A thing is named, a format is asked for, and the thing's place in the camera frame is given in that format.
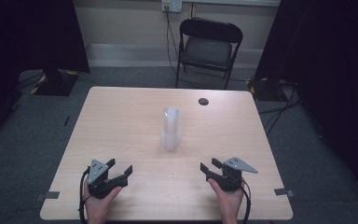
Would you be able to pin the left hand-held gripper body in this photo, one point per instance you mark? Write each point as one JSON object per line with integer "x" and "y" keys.
{"x": 98, "y": 183}

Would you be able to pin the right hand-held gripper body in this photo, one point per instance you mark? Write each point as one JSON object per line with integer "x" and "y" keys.
{"x": 230, "y": 179}

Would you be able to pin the stack of clear plastic cups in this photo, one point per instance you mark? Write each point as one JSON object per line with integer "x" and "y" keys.
{"x": 170, "y": 130}

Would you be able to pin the person's left hand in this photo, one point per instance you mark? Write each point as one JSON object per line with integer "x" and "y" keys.
{"x": 101, "y": 205}

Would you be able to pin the person's right hand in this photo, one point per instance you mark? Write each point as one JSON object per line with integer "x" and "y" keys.
{"x": 230, "y": 202}

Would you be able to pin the grey tape strip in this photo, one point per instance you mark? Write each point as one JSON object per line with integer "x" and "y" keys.
{"x": 282, "y": 192}
{"x": 51, "y": 195}

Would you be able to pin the small black floor tape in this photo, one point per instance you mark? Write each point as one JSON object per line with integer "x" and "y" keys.
{"x": 66, "y": 120}

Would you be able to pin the black round table grommet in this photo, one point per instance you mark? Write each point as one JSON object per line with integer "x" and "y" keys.
{"x": 203, "y": 101}

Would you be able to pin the black stand base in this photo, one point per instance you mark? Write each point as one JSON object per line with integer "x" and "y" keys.
{"x": 57, "y": 84}
{"x": 264, "y": 90}

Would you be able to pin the black folding chair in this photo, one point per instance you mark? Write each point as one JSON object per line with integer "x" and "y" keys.
{"x": 209, "y": 49}

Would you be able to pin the black curtain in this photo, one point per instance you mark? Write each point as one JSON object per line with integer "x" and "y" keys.
{"x": 28, "y": 37}
{"x": 329, "y": 62}

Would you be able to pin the white wall socket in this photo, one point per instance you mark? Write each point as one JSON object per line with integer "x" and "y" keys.
{"x": 171, "y": 5}

